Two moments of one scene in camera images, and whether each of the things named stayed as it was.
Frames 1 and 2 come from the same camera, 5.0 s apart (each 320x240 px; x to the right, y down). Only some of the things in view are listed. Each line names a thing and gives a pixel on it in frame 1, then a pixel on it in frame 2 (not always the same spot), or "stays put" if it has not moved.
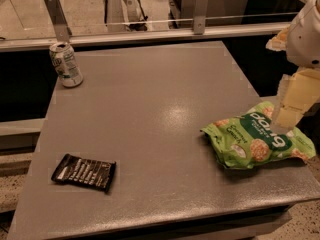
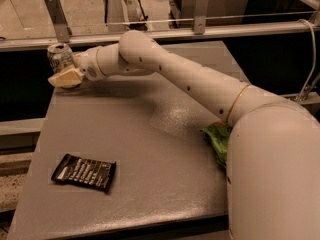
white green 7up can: [66, 64] stays put
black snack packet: [84, 172] stays put
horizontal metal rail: [144, 37] stays put
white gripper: [305, 39] → [87, 64]
